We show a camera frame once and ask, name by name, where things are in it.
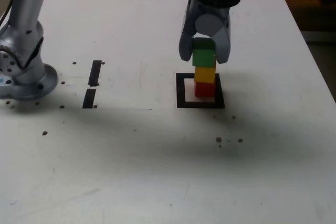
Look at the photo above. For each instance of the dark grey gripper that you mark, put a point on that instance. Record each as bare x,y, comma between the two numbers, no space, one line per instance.
211,11

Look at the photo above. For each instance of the black tape square outline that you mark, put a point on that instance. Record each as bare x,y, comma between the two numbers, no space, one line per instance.
181,93

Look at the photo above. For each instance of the yellow cube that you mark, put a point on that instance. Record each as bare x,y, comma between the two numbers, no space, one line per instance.
204,75

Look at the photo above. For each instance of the green cube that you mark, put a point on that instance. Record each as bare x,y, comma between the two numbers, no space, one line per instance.
203,57

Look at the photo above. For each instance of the red cube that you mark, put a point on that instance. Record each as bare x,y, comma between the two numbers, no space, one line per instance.
204,89

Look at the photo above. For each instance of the black tape strip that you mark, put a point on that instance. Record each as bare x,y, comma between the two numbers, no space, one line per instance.
94,74

